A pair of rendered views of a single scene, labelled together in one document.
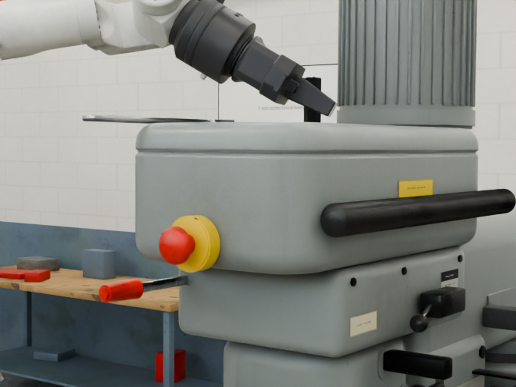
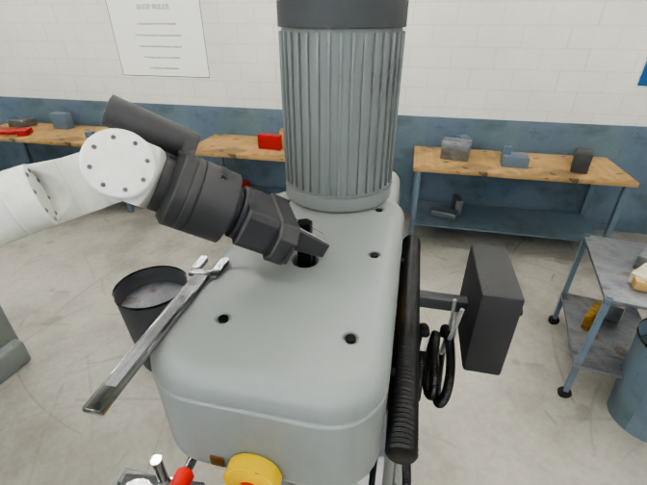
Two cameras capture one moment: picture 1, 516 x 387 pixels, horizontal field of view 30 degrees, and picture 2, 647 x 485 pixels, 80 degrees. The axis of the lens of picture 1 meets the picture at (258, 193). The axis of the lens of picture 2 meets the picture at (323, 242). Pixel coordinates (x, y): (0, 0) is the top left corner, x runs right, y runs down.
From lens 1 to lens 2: 85 cm
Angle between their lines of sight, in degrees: 35
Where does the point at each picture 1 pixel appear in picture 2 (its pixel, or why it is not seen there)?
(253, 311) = not seen: hidden behind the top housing
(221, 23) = (212, 195)
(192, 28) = (178, 207)
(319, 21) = not seen: outside the picture
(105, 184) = (50, 71)
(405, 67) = (355, 165)
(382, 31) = (336, 136)
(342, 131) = (388, 348)
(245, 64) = (245, 235)
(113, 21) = (65, 185)
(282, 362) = not seen: hidden behind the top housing
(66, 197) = (26, 80)
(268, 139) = (338, 415)
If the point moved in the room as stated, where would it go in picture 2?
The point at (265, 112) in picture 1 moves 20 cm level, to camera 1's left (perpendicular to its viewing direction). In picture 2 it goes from (141, 26) to (122, 26)
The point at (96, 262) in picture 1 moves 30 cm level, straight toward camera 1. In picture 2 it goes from (60, 120) to (62, 125)
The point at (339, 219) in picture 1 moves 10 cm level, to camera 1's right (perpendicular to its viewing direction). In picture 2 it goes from (408, 456) to (483, 421)
